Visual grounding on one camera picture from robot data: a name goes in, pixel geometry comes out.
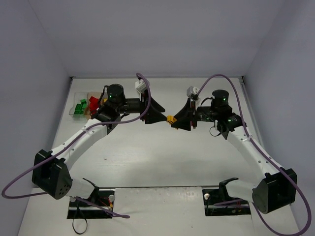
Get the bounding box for yellow striped curved lego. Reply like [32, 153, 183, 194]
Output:
[166, 116, 177, 125]

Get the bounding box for red long lego brick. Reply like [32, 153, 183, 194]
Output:
[89, 103, 99, 116]

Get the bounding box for red curved lego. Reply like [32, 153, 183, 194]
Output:
[89, 96, 98, 104]

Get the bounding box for green number two lego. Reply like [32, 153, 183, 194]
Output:
[75, 104, 83, 111]

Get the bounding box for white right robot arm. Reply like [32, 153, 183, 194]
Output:
[169, 87, 297, 214]

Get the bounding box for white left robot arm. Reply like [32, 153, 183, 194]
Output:
[31, 80, 167, 200]

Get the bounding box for tan plastic container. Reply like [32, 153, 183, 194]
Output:
[84, 91, 101, 120]

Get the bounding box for clear plastic container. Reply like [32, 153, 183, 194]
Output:
[69, 92, 88, 120]

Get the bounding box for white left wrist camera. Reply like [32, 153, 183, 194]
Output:
[135, 79, 151, 97]

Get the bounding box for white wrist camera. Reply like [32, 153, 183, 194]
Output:
[186, 86, 199, 101]
[135, 79, 151, 97]

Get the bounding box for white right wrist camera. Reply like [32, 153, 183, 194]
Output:
[186, 86, 199, 101]

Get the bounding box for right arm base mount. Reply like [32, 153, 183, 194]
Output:
[202, 177, 251, 216]

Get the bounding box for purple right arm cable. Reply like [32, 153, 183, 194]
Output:
[196, 73, 311, 236]

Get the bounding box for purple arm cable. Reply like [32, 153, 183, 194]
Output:
[196, 73, 311, 236]
[1, 72, 152, 219]

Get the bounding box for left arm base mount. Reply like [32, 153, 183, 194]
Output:
[66, 188, 116, 219]

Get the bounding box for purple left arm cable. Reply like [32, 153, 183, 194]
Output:
[1, 72, 152, 219]

